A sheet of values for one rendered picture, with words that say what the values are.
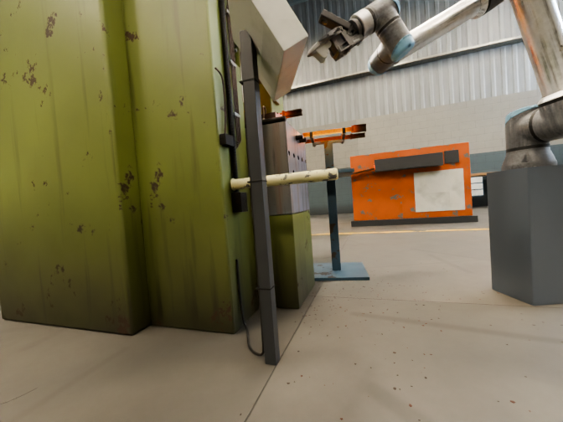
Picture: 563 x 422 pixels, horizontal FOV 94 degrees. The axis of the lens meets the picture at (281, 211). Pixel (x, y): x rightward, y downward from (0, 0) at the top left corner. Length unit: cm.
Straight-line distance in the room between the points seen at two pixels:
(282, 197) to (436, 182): 389
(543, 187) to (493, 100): 826
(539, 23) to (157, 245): 177
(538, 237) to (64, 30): 225
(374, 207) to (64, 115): 428
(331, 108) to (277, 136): 815
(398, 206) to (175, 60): 417
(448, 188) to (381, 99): 506
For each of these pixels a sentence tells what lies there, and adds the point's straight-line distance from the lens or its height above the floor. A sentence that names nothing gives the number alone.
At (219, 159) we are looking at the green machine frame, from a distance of 110.
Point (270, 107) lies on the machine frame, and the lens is 180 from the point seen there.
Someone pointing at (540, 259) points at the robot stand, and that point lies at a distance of 160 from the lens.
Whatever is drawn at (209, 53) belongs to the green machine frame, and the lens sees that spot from 125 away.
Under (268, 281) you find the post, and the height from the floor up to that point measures 28.
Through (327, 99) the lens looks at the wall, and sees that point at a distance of 956.
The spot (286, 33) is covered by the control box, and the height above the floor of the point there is 96.
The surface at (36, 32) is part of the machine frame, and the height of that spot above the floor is 140.
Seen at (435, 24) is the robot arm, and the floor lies 122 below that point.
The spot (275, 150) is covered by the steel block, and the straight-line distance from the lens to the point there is 131.
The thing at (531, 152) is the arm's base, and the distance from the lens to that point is 162.
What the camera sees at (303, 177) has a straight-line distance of 101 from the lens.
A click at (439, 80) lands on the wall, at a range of 966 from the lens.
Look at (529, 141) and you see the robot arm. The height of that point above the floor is 72.
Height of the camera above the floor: 53
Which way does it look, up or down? 2 degrees down
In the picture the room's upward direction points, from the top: 4 degrees counter-clockwise
